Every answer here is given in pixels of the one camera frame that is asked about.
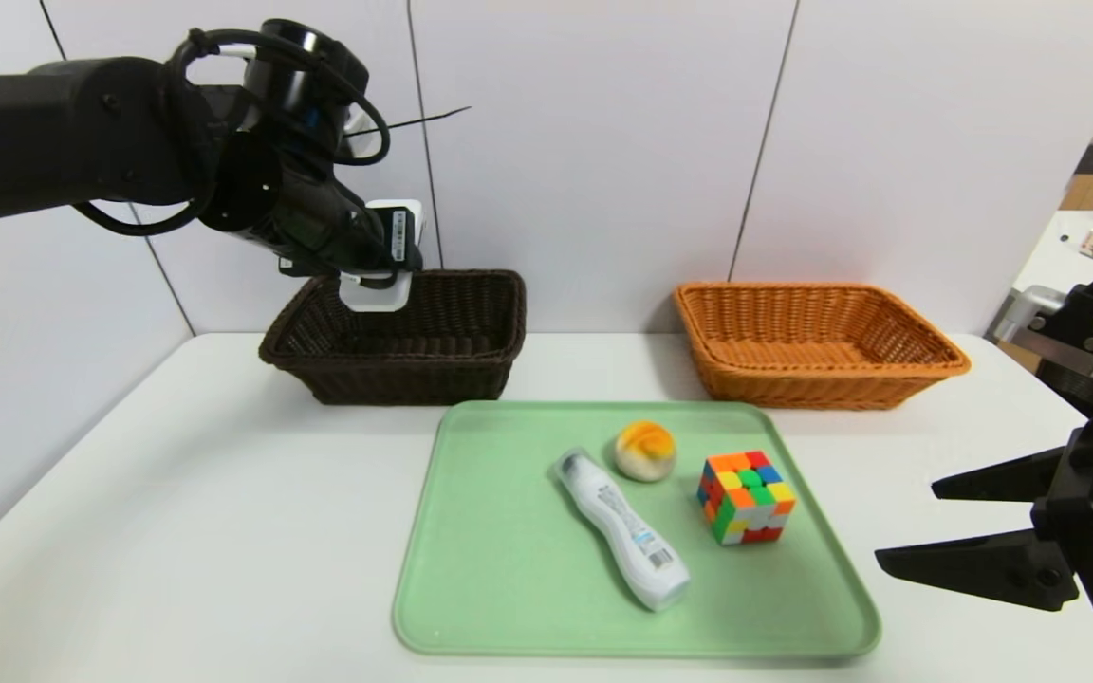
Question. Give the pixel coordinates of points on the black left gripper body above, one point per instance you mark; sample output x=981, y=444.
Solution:
x=401, y=237

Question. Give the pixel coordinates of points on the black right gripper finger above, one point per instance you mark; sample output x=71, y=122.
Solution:
x=1021, y=479
x=992, y=567

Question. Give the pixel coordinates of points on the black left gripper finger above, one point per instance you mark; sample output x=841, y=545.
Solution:
x=376, y=279

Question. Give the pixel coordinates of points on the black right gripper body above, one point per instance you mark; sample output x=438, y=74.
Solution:
x=1092, y=520

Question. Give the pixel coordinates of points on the white rectangular case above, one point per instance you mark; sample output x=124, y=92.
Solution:
x=376, y=299

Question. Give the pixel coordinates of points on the round orange white bun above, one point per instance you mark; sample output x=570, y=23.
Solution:
x=644, y=451

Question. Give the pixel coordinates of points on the white labelled bottle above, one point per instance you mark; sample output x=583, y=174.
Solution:
x=622, y=531

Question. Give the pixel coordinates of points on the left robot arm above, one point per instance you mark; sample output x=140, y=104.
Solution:
x=44, y=133

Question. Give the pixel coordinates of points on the dark brown wicker basket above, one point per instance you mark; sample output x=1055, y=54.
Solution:
x=395, y=379

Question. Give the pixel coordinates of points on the orange wicker basket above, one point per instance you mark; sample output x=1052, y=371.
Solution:
x=793, y=384

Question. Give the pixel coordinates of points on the dark textured round object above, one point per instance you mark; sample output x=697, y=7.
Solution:
x=1078, y=394

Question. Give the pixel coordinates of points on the white side table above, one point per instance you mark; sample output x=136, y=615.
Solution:
x=1059, y=261

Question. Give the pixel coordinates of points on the multicoloured puzzle cube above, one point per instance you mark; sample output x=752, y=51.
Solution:
x=746, y=498

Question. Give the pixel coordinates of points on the dark grey flat panel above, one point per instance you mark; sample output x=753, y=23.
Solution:
x=1089, y=157

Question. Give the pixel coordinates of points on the green plastic tray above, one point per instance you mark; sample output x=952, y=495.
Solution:
x=509, y=588

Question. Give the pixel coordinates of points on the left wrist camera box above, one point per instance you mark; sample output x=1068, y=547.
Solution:
x=399, y=237

